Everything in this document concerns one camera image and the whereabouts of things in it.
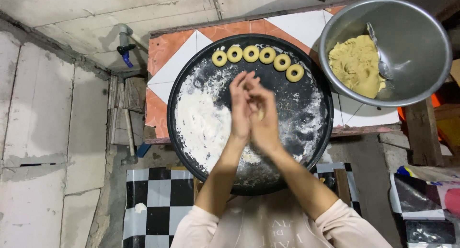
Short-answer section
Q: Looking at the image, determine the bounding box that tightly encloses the heap of white flour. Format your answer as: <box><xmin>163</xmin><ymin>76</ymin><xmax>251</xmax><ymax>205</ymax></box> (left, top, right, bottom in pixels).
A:
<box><xmin>175</xmin><ymin>66</ymin><xmax>234</xmax><ymax>171</ymax></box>

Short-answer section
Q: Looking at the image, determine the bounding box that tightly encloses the weathered wooden crate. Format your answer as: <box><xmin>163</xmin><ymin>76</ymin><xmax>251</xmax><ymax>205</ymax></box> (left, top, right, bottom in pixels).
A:
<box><xmin>107</xmin><ymin>75</ymin><xmax>147</xmax><ymax>146</ymax></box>

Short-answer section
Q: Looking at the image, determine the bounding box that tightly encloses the small blue object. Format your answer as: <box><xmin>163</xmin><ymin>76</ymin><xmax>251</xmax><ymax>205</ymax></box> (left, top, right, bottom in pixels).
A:
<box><xmin>136</xmin><ymin>143</ymin><xmax>152</xmax><ymax>159</ymax></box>

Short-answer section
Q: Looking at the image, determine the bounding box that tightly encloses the metal spoon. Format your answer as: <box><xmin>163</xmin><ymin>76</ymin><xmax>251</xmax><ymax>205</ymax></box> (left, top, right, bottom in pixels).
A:
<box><xmin>366</xmin><ymin>22</ymin><xmax>395</xmax><ymax>81</ymax></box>

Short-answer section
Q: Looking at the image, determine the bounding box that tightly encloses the black and white checkered mat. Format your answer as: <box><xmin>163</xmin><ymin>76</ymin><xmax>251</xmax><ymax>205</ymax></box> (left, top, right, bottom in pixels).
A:
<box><xmin>122</xmin><ymin>163</ymin><xmax>362</xmax><ymax>248</ymax></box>

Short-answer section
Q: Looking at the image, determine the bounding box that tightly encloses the large metal mixing bowl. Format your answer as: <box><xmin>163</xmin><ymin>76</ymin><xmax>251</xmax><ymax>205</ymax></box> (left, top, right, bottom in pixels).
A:
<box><xmin>318</xmin><ymin>0</ymin><xmax>453</xmax><ymax>108</ymax></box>

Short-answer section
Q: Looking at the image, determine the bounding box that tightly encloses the hammer with wooden handle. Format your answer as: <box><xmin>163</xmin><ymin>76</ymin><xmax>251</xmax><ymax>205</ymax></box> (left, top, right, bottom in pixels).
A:
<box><xmin>121</xmin><ymin>107</ymin><xmax>139</xmax><ymax>166</ymax></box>

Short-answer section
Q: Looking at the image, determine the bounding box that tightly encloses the orange plastic container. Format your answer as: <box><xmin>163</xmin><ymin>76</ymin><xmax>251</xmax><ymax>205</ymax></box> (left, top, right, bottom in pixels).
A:
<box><xmin>397</xmin><ymin>93</ymin><xmax>460</xmax><ymax>142</ymax></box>

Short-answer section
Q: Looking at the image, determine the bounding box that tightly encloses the person's pale pink shirt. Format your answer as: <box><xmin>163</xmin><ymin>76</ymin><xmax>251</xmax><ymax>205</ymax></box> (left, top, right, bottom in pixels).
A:
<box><xmin>170</xmin><ymin>189</ymin><xmax>394</xmax><ymax>248</ymax></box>

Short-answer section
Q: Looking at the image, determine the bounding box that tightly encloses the yellow dough mass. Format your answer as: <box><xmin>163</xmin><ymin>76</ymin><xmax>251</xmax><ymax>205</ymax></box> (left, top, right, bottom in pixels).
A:
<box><xmin>328</xmin><ymin>35</ymin><xmax>387</xmax><ymax>99</ymax></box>

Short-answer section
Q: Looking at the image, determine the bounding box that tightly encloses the person's left hand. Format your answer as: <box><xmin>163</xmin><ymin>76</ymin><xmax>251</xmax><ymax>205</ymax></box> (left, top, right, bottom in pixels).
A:
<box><xmin>229</xmin><ymin>71</ymin><xmax>260</xmax><ymax>141</ymax></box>

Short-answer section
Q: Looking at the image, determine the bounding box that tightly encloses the small wooden plank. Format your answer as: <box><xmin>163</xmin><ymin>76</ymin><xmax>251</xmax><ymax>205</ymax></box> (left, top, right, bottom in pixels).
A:
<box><xmin>333</xmin><ymin>168</ymin><xmax>352</xmax><ymax>207</ymax></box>

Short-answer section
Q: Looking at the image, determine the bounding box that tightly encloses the person's right hand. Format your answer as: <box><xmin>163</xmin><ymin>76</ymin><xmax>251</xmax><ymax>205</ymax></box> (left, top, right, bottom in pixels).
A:
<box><xmin>246</xmin><ymin>83</ymin><xmax>283</xmax><ymax>156</ymax></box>

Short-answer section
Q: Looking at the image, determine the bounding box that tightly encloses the printed plastic sheet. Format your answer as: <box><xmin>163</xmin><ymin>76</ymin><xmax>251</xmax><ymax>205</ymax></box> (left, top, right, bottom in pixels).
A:
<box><xmin>389</xmin><ymin>165</ymin><xmax>460</xmax><ymax>248</ymax></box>

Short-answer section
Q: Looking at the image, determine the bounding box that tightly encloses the wooden post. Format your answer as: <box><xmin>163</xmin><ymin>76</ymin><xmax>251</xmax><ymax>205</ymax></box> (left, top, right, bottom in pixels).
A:
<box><xmin>405</xmin><ymin>96</ymin><xmax>445</xmax><ymax>167</ymax></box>

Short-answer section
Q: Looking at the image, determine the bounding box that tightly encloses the round black baking tray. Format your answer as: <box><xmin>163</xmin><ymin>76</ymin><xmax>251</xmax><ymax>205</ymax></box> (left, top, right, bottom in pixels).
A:
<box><xmin>167</xmin><ymin>34</ymin><xmax>334</xmax><ymax>196</ymax></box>

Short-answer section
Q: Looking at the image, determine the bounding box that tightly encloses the grey pipe with blue tap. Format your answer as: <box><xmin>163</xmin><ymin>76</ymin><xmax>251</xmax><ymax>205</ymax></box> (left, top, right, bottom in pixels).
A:
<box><xmin>116</xmin><ymin>23</ymin><xmax>138</xmax><ymax>69</ymax></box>

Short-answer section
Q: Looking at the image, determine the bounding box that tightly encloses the row of dough rings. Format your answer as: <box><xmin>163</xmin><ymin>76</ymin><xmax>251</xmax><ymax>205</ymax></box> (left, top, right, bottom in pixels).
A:
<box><xmin>211</xmin><ymin>45</ymin><xmax>305</xmax><ymax>83</ymax></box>

